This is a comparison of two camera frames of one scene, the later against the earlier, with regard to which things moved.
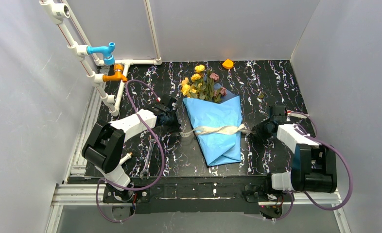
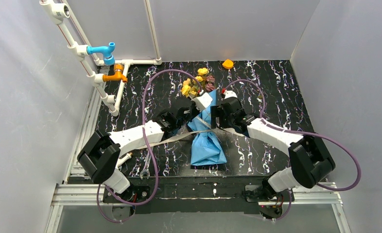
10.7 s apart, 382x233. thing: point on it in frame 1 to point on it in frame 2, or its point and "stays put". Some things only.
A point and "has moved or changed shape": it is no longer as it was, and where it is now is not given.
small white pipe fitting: x=124 y=158 stays put
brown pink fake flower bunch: x=212 y=95 has moved or changed shape
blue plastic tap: x=109 y=58 stays put
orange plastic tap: x=118 y=67 stays put
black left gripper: x=173 y=120 to x=187 y=113
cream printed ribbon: x=224 y=130 has moved or changed shape
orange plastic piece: x=228 y=64 stays put
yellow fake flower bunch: x=202 y=84 has moved or changed shape
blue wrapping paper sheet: x=217 y=148 has moved or changed shape
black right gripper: x=261 y=129 to x=215 y=115
